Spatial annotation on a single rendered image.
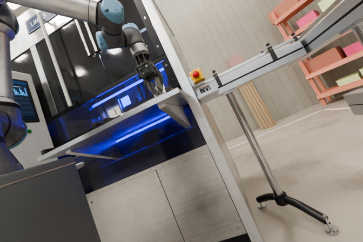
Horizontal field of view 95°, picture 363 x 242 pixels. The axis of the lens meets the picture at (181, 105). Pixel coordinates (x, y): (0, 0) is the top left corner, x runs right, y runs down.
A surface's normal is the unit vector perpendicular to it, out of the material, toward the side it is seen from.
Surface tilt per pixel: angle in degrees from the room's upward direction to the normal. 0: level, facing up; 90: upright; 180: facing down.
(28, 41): 90
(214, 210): 90
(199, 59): 90
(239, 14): 90
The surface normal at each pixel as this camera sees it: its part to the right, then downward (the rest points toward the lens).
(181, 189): -0.22, -0.05
